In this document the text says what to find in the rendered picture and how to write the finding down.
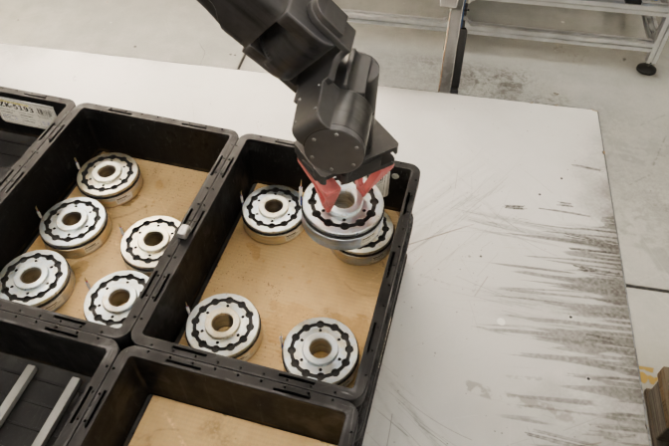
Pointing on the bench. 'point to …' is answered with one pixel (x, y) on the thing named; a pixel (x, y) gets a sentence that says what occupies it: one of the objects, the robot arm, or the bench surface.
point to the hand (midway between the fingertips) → (343, 196)
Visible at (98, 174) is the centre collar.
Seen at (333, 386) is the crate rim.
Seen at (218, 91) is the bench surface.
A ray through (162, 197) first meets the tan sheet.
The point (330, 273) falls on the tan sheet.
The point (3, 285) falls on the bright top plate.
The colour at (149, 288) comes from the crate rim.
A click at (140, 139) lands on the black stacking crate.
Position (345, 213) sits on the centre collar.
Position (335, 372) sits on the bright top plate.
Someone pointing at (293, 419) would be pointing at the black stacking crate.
